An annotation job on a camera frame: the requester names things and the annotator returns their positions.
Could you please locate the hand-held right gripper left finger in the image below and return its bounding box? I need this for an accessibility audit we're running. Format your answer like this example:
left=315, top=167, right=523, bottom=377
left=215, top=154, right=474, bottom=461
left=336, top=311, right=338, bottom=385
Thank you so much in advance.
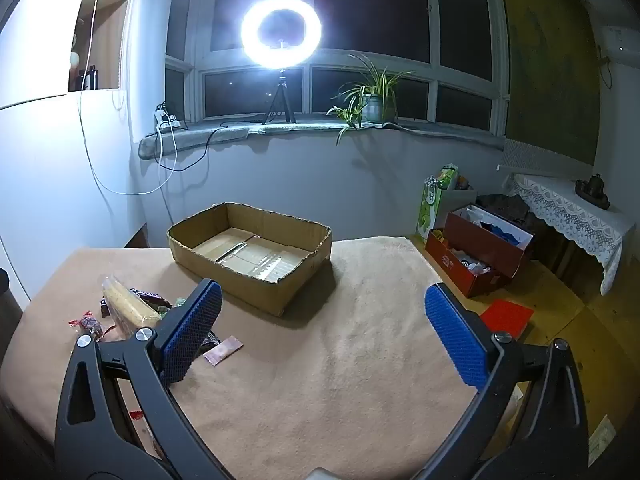
left=54, top=279, right=236, bottom=480

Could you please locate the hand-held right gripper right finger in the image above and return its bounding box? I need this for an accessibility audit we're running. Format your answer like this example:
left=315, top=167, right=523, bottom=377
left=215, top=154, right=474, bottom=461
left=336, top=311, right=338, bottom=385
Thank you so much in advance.
left=424, top=282, right=590, bottom=480

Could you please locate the brown cardboard box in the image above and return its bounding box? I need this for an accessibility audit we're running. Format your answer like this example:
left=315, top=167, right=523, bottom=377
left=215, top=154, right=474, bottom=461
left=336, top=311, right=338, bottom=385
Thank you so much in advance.
left=166, top=202, right=333, bottom=317

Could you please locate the sliced bread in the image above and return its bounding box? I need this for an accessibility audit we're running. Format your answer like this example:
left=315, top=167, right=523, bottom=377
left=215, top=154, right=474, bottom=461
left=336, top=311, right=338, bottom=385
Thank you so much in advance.
left=101, top=275, right=164, bottom=335

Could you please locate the pink snack packet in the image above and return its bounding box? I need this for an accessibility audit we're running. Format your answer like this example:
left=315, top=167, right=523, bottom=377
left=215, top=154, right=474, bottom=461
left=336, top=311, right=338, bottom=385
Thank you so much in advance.
left=202, top=335, right=245, bottom=364

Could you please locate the red floor mat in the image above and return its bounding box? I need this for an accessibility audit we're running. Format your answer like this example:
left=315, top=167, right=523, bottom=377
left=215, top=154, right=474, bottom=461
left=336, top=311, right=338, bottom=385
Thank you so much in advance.
left=478, top=299, right=535, bottom=346

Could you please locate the large brown chocolate bar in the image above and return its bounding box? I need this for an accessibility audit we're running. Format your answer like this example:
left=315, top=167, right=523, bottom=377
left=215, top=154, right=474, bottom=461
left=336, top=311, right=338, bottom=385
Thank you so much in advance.
left=128, top=287, right=174, bottom=309

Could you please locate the red wrapped candy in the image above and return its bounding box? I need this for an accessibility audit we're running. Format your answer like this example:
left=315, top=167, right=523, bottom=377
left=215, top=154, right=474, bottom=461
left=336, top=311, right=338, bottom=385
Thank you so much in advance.
left=68, top=311, right=104, bottom=339

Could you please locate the green gift bag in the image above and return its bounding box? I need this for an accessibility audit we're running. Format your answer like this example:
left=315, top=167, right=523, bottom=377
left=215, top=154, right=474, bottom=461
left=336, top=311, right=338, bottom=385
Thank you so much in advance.
left=416, top=162, right=462, bottom=242

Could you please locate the table with lace cloth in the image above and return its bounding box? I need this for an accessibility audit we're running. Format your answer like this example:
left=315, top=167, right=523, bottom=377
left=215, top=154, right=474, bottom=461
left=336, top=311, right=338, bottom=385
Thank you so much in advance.
left=502, top=172, right=637, bottom=297

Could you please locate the paper sheet on floor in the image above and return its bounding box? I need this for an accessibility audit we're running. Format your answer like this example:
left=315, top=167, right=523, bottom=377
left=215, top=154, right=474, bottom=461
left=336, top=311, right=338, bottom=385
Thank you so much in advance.
left=587, top=414, right=617, bottom=467

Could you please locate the dark teapot ornament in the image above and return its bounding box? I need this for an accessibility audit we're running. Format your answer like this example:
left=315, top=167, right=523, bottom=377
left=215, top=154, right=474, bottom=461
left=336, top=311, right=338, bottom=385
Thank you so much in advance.
left=574, top=173, right=612, bottom=210

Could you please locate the white power strip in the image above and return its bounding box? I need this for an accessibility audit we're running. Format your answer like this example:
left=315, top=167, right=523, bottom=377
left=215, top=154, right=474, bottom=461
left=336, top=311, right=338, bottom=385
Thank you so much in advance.
left=154, top=108, right=182, bottom=130

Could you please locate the grey windowsill cloth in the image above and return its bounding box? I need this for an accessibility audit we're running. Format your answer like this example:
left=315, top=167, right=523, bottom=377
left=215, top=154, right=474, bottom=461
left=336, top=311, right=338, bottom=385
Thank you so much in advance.
left=137, top=119, right=507, bottom=162

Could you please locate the white wardrobe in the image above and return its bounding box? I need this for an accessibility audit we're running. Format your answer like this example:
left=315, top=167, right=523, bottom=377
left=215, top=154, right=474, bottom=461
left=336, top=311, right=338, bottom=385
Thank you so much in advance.
left=0, top=0, right=146, bottom=311

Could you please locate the potted spider plant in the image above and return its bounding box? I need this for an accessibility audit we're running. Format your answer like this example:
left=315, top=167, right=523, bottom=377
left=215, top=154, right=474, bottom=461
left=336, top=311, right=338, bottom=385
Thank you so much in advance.
left=326, top=52, right=416, bottom=143

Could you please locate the wooden shelf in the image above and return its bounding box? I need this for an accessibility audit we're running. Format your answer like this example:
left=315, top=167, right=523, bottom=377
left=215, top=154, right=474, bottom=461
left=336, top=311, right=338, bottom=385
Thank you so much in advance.
left=67, top=0, right=132, bottom=93

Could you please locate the white air conditioner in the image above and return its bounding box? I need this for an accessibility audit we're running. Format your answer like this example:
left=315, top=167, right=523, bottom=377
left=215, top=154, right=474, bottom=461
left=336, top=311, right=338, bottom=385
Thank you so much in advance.
left=597, top=24, right=640, bottom=67

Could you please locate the black cable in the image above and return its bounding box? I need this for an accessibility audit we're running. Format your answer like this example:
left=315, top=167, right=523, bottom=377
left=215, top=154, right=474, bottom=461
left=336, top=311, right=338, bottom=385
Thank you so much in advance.
left=152, top=120, right=266, bottom=173

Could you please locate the white cable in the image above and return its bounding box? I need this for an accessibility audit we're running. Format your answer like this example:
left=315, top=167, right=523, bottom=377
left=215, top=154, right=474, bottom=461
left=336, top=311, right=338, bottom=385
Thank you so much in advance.
left=75, top=0, right=178, bottom=196

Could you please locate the green wall hanging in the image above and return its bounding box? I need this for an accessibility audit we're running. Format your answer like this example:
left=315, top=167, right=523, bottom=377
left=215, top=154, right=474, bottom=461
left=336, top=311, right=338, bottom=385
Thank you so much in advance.
left=500, top=0, right=603, bottom=167

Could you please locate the window frame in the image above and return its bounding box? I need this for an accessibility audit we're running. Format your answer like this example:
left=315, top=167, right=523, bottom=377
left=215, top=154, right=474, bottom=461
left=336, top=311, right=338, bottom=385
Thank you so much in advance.
left=164, top=0, right=510, bottom=137

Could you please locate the ring light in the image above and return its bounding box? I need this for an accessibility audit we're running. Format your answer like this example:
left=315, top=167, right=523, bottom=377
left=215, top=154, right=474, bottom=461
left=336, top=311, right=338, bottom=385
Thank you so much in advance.
left=241, top=0, right=323, bottom=67

